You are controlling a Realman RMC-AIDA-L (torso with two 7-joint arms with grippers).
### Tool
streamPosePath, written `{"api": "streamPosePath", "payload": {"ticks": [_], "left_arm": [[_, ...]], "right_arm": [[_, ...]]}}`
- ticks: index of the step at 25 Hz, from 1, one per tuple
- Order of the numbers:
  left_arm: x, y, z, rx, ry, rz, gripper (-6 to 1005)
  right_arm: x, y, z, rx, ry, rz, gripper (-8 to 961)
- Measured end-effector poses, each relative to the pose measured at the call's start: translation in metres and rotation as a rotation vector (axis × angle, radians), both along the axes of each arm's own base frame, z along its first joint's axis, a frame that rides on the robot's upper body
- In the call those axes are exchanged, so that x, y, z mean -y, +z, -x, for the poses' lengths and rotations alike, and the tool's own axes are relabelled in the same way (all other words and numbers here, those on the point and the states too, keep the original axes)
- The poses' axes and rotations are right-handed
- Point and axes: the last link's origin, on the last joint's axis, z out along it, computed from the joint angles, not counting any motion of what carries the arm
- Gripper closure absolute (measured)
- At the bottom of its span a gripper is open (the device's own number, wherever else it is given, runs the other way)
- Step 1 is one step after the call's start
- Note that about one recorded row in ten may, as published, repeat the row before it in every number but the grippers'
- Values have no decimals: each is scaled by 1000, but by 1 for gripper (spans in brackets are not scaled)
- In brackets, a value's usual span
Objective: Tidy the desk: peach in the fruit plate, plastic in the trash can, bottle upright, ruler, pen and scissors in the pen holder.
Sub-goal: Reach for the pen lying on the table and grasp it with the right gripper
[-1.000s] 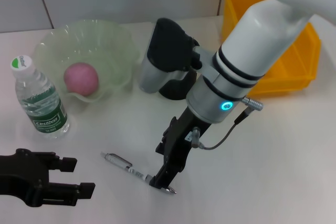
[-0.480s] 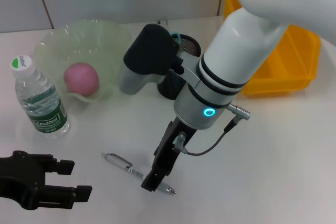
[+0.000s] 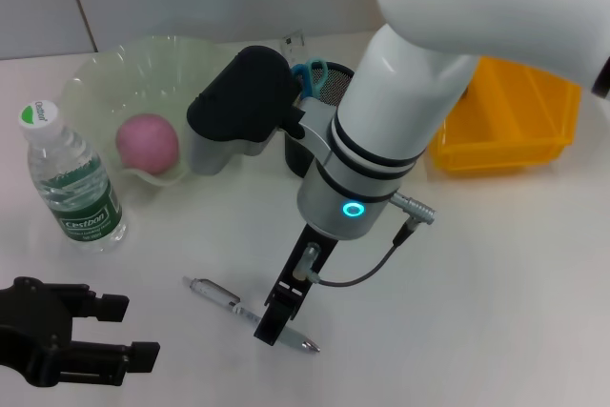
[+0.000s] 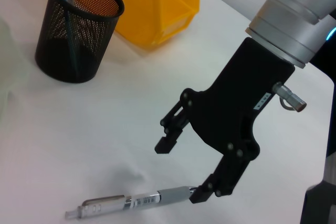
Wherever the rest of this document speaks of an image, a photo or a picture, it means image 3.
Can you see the black mesh cup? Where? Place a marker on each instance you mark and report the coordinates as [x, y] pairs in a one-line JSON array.
[[298, 159]]

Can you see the transparent plastic ruler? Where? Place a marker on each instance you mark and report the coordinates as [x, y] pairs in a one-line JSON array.
[[293, 47]]

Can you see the grey and clear pen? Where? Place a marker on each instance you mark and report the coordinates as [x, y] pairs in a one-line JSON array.
[[214, 290]]

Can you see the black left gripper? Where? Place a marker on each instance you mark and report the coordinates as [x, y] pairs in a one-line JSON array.
[[28, 326]]

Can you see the clear green-labelled water bottle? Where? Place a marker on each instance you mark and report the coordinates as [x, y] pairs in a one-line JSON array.
[[71, 173]]

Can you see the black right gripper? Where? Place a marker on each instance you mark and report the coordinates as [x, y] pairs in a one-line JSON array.
[[293, 278]]

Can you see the blue scissors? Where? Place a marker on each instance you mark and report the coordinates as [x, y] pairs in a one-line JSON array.
[[314, 83]]

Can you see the pale green glass fruit plate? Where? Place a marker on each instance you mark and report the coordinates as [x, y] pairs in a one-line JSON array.
[[143, 73]]

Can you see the yellow plastic bin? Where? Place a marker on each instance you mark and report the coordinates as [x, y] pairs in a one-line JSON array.
[[500, 154]]

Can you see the pink peach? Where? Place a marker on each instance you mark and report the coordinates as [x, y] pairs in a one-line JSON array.
[[148, 142]]

